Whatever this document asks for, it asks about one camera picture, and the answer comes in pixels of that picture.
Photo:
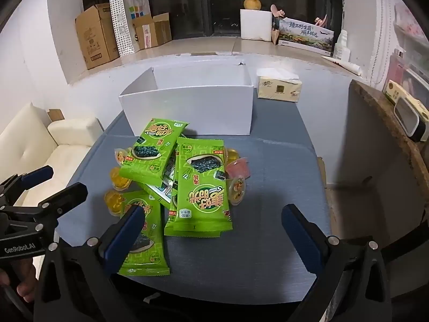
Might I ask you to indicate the pink plastic toy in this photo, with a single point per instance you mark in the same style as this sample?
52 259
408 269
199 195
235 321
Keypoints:
278 10
321 20

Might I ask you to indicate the pale yellow jelly cup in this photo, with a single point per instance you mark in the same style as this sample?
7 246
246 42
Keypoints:
233 154

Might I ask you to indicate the white cardboard box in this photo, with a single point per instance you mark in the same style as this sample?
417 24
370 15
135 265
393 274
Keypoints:
187 107

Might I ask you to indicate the large brown cardboard box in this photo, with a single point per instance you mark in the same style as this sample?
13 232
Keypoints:
94 37

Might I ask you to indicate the white rolled paper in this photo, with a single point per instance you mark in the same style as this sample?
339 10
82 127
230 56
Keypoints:
343 64

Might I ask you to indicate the yellow round fruit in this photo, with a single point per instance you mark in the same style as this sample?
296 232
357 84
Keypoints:
252 4

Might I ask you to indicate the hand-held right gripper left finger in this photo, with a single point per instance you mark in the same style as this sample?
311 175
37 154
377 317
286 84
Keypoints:
124 238

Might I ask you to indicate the flat cardboard piece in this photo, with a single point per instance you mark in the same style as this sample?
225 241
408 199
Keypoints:
55 114

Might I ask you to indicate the yellow tissue pack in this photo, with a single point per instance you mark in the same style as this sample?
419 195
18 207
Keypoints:
278 87

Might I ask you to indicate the white and black device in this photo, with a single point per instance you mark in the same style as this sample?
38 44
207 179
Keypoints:
410 119

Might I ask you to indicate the orange jelly cup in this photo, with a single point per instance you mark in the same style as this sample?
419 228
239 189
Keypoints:
122 155

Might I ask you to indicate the person's left hand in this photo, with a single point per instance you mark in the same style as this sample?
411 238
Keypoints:
23 283

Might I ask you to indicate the small brown carton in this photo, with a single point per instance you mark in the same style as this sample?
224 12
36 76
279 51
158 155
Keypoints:
275 37

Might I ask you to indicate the pink jelly cup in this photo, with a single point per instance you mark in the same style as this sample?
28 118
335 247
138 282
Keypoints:
239 169

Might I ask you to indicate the green seaweed snack packet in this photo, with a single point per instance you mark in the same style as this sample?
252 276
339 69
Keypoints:
201 191
168 218
149 248
152 151

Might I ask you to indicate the pink plastic storage drawers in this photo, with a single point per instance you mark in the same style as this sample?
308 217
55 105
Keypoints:
407 57

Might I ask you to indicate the white sofa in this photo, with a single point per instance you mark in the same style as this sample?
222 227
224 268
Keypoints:
33 151

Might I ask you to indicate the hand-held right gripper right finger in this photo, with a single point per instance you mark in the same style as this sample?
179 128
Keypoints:
301 238

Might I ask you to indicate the long printed carton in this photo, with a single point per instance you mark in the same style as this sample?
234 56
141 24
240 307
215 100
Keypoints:
305 37

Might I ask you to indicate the grey-blue table cloth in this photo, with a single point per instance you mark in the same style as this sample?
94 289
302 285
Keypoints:
261 241

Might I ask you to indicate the dark window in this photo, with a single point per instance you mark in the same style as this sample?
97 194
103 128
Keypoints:
201 6

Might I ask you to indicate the clear dark snack packet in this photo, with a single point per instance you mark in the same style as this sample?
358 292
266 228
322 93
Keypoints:
166 187

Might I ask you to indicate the cream small box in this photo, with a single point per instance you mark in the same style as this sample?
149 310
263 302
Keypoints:
393 92

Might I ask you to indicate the white perforated panel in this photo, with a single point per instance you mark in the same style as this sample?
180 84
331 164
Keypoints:
129 23

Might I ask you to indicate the small open cardboard box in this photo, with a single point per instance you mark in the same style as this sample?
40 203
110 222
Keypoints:
150 33

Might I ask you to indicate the white plastic bottle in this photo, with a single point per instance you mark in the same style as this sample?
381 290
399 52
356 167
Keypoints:
342 47

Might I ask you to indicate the brown round side table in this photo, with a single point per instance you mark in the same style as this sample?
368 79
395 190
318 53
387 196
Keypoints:
375 147

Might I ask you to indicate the white foam box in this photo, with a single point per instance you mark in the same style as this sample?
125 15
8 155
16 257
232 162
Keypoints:
255 25

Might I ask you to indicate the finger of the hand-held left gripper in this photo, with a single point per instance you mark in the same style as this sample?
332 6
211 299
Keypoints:
37 174
67 196

